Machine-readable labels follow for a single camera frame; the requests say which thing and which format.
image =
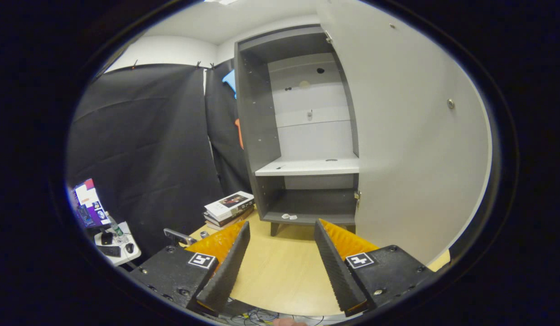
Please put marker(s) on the small black box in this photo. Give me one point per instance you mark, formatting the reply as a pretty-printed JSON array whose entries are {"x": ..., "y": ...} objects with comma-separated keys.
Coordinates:
[{"x": 107, "y": 238}]

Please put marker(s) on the small clear bottle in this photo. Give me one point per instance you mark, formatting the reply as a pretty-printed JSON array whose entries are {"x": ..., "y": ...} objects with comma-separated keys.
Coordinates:
[{"x": 116, "y": 227}]

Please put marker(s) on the white side table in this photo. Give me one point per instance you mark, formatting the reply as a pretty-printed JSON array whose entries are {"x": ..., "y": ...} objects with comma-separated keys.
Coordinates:
[{"x": 131, "y": 258}]

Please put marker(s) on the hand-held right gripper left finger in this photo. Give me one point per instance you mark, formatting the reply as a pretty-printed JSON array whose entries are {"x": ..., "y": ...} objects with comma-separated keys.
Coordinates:
[{"x": 230, "y": 271}]

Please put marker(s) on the metal door hinge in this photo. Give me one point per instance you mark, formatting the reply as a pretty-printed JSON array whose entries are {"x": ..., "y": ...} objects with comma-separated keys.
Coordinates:
[
  {"x": 357, "y": 198},
  {"x": 328, "y": 37}
]

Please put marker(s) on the beige cabinet door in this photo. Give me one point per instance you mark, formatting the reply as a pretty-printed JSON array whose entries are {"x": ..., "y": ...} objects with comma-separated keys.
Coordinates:
[{"x": 420, "y": 158}]

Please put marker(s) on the white book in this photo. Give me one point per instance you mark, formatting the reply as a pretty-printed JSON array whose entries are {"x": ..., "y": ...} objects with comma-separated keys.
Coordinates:
[{"x": 228, "y": 203}]

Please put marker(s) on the grey cabinet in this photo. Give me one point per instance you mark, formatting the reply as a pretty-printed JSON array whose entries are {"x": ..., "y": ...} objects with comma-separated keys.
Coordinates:
[{"x": 257, "y": 113}]

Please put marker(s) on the large ceiling light panel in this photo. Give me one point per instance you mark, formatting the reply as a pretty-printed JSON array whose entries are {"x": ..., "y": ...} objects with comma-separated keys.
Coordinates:
[{"x": 223, "y": 2}]

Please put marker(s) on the black computer mouse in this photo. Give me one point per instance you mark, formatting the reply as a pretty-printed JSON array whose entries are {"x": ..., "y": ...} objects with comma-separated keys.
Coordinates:
[{"x": 130, "y": 247}]

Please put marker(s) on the black backdrop cloth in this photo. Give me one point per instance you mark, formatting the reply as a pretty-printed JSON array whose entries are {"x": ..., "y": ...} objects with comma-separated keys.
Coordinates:
[{"x": 144, "y": 136}]

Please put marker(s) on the black keyboard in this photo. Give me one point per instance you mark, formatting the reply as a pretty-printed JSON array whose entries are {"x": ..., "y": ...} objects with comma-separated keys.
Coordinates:
[{"x": 109, "y": 251}]

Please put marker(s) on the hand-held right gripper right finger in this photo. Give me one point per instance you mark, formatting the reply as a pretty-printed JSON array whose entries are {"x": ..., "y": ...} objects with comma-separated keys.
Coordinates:
[{"x": 336, "y": 271}]

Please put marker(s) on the colourful screen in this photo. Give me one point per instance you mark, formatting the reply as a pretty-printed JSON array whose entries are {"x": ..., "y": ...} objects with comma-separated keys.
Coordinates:
[{"x": 87, "y": 203}]

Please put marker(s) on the dark brown book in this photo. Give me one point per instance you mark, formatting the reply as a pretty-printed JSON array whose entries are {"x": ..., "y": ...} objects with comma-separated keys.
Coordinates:
[{"x": 225, "y": 224}]

